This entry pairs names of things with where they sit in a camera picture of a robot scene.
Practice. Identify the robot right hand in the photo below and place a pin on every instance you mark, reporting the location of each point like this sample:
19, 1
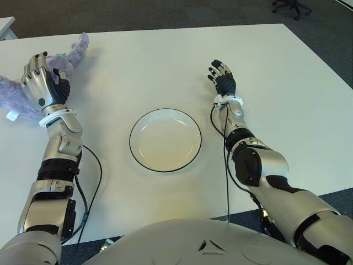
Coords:
226, 82

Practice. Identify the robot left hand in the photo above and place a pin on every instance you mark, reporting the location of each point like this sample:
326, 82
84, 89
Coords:
41, 88

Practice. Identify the purple plush bunny doll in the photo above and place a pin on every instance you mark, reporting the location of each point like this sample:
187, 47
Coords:
16, 96

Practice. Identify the robot right arm silver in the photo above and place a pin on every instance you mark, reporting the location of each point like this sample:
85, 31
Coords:
275, 165

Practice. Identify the robot left arm silver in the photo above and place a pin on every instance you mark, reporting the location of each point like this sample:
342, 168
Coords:
52, 176

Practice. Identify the white plate black rim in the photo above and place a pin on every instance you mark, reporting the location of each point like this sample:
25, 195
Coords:
165, 140

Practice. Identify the black office chair base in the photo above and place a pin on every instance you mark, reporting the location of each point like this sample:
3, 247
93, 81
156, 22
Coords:
292, 7

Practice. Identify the silver robot torso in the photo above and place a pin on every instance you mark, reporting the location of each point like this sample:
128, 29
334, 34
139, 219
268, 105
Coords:
193, 243

